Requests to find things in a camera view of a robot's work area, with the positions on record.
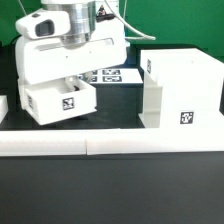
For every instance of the white drawer cabinet frame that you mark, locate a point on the white drawer cabinet frame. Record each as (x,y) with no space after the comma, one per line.
(182,89)

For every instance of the white front drawer box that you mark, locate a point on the white front drawer box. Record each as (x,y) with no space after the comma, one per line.
(57,100)

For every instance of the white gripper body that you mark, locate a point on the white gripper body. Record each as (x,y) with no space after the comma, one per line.
(45,60)

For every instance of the fiducial marker sheet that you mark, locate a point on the fiducial marker sheet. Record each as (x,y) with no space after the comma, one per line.
(116,75)

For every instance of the white front fence bar left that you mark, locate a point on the white front fence bar left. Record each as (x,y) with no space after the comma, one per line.
(41,143)

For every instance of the white fence bar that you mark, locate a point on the white fence bar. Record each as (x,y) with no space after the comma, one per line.
(3,107)
(41,143)
(137,141)

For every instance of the white front fence bar right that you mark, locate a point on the white front fence bar right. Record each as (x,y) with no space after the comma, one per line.
(137,141)

